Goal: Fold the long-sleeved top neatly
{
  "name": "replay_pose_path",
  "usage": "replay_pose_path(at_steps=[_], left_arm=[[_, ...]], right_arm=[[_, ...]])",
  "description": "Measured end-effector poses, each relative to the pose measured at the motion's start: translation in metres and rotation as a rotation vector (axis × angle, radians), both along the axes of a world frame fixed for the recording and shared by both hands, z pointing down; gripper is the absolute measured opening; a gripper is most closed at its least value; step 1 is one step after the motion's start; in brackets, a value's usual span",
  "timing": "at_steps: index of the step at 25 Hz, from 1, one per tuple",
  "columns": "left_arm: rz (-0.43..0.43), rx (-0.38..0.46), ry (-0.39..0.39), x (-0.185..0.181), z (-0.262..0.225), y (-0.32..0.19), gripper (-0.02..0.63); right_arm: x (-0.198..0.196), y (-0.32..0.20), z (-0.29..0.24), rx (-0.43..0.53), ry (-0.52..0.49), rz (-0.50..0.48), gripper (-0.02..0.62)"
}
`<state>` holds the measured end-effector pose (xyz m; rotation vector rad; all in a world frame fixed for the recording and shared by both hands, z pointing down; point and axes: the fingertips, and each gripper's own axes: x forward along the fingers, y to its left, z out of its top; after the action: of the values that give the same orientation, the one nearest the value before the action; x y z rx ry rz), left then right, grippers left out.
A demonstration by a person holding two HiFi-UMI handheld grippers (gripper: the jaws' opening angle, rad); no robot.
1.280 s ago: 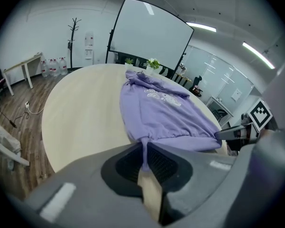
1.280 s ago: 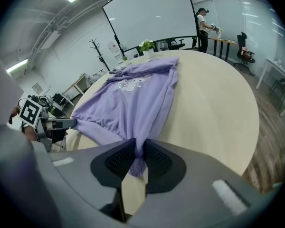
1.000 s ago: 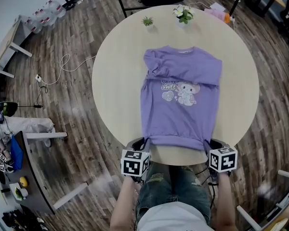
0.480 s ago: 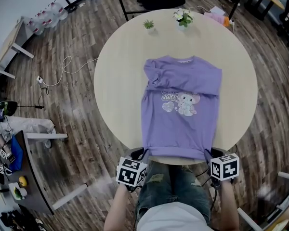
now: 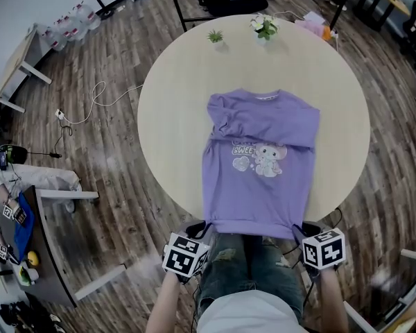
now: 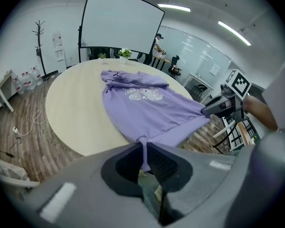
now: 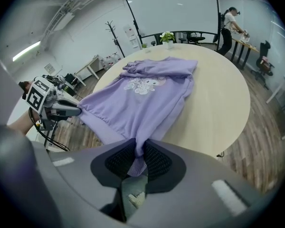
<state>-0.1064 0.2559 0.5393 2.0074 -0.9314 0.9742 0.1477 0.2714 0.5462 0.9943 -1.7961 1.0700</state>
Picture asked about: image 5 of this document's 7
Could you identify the white framed chair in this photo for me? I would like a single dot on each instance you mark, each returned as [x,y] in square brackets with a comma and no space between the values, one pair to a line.
[357,316]

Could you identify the purple sweatshirt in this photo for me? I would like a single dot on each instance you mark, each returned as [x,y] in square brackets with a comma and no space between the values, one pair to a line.
[256,200]

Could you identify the person's white top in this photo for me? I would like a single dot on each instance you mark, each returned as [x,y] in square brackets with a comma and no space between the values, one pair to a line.
[248,316]

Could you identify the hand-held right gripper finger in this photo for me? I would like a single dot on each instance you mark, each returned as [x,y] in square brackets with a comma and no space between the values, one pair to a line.
[300,235]
[317,227]

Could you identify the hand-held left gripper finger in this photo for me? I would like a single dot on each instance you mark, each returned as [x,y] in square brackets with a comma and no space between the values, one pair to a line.
[204,232]
[190,228]

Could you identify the light wood desk white legs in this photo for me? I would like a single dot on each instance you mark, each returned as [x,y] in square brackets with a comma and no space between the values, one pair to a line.
[17,57]

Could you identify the person's left forearm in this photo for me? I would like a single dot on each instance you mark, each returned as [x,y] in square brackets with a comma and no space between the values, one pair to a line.
[163,304]

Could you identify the yellow fruit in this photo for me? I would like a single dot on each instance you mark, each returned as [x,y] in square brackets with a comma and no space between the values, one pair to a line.
[33,258]

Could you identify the orange cloth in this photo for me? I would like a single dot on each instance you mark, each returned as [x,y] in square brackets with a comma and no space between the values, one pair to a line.
[326,33]

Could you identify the pile of black equipment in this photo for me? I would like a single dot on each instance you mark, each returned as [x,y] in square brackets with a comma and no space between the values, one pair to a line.
[27,317]

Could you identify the person's right forearm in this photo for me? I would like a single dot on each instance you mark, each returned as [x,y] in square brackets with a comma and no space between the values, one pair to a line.
[333,300]

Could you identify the small plant in white pot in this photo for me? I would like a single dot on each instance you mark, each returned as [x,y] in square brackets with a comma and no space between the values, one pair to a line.
[24,277]

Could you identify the white flat pad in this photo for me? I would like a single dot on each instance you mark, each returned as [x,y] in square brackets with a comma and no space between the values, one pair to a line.
[314,17]

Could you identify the dark curved desk white legs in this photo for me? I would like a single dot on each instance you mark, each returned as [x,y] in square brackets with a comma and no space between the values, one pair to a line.
[48,276]

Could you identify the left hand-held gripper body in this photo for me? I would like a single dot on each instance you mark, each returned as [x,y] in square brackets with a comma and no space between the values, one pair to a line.
[185,255]

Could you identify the white flower potted plant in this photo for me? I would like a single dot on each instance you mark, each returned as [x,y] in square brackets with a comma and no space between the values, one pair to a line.
[264,26]

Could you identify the person's blue jeans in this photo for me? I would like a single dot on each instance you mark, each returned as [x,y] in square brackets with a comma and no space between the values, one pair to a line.
[229,272]

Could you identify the group of large water bottles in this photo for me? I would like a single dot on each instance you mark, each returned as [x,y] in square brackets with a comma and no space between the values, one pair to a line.
[73,26]

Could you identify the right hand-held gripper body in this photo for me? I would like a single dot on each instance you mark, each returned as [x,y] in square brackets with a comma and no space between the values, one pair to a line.
[324,248]

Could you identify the small white power strip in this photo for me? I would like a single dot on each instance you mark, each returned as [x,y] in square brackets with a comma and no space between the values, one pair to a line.
[59,114]

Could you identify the pink cloth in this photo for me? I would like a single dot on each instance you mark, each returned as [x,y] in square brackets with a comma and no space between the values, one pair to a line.
[308,28]

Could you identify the small green potted plant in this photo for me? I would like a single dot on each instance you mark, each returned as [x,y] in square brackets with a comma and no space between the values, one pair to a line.
[215,36]

